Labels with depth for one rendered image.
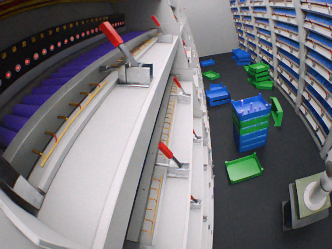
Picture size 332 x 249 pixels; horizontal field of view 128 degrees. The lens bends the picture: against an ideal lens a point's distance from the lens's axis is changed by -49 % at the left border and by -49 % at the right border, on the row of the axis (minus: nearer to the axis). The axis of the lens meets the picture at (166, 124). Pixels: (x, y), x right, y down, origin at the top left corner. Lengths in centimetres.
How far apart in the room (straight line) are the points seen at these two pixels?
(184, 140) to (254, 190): 105
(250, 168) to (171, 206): 121
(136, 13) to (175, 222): 64
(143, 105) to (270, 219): 124
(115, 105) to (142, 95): 3
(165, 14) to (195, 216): 68
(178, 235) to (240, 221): 101
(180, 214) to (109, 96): 22
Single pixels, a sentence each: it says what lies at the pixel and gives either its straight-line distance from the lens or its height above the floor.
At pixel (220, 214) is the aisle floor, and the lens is 127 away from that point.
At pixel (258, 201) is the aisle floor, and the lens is 132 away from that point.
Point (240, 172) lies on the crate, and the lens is 141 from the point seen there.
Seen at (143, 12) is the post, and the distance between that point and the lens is 62.
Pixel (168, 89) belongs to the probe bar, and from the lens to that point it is 52.
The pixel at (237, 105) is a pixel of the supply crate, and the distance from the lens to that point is 141.
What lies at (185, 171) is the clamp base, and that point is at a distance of 30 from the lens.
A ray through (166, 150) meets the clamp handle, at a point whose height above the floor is 103.
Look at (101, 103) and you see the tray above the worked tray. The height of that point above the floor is 117.
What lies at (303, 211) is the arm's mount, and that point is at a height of 35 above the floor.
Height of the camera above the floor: 122
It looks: 36 degrees down
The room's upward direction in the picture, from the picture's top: 23 degrees counter-clockwise
